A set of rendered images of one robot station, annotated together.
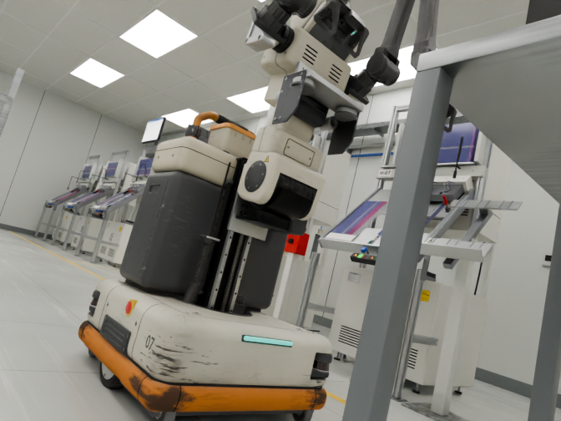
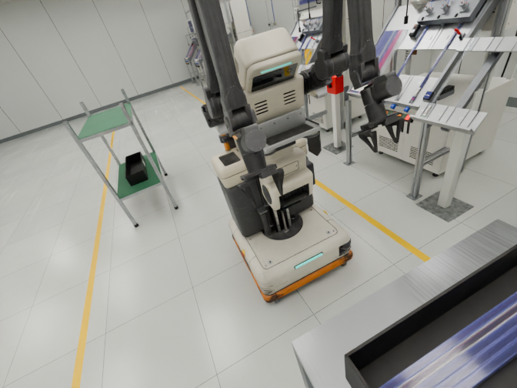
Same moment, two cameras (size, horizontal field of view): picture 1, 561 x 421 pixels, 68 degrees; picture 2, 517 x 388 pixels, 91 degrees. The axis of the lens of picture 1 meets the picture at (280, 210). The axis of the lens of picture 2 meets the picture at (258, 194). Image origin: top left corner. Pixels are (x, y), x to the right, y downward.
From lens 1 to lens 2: 1.09 m
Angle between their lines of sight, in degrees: 49
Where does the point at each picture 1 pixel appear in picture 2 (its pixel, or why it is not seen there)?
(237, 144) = not seen: hidden behind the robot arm
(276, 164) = (274, 195)
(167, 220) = (237, 212)
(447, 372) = (448, 186)
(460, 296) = (460, 139)
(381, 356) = not seen: outside the picture
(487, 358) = not seen: outside the picture
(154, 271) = (245, 232)
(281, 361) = (319, 261)
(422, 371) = (438, 167)
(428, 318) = (442, 134)
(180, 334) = (265, 284)
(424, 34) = (357, 44)
